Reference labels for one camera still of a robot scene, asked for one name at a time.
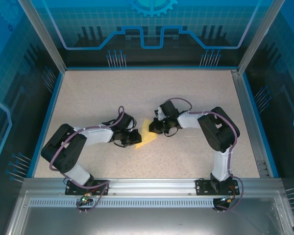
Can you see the yellow paper sheet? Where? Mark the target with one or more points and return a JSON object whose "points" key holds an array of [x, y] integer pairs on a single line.
{"points": [[147, 139]]}

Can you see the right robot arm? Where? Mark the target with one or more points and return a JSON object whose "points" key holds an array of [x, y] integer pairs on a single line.
{"points": [[191, 121]]}

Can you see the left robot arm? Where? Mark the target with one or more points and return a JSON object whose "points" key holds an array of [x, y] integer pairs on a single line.
{"points": [[95, 137]]}

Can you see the metal sheet tray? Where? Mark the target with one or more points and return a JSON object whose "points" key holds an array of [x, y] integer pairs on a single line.
{"points": [[149, 222]]}

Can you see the blue printed gear panel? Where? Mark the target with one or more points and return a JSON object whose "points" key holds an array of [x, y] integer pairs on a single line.
{"points": [[149, 56]]}

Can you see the connector with green light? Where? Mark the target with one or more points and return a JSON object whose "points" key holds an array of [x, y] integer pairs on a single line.
{"points": [[85, 199], [226, 199]]}

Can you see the blue table border trim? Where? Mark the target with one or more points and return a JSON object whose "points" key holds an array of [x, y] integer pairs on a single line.
{"points": [[47, 122]]}

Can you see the blue printed side panel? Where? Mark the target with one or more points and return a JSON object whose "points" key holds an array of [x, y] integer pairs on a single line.
{"points": [[284, 98], [9, 98]]}

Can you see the aluminium mounting rail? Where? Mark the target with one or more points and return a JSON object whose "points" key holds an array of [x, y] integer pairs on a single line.
{"points": [[152, 186]]}

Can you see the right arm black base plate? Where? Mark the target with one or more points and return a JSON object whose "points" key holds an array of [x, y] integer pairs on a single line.
{"points": [[202, 187]]}

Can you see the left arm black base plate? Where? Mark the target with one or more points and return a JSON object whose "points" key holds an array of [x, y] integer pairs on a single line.
{"points": [[68, 193]]}

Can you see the aluminium side rail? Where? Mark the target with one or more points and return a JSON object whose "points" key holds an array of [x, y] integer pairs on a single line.
{"points": [[243, 98]]}

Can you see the aluminium frame post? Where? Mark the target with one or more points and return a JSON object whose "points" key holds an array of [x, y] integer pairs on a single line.
{"points": [[256, 41], [48, 41]]}

